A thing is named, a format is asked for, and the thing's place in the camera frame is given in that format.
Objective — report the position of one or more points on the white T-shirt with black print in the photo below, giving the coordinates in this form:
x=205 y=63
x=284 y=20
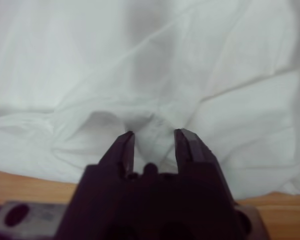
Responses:
x=150 y=62

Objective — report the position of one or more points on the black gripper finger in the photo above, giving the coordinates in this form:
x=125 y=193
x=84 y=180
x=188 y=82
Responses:
x=192 y=150
x=123 y=152

